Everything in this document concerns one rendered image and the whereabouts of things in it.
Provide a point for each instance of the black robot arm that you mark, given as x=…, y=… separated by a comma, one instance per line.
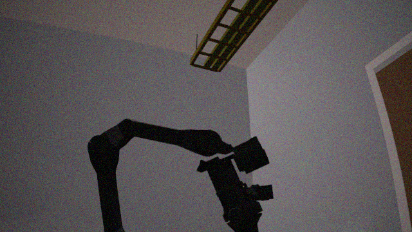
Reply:
x=104, y=153

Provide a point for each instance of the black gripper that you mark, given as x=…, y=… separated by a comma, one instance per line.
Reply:
x=244, y=215

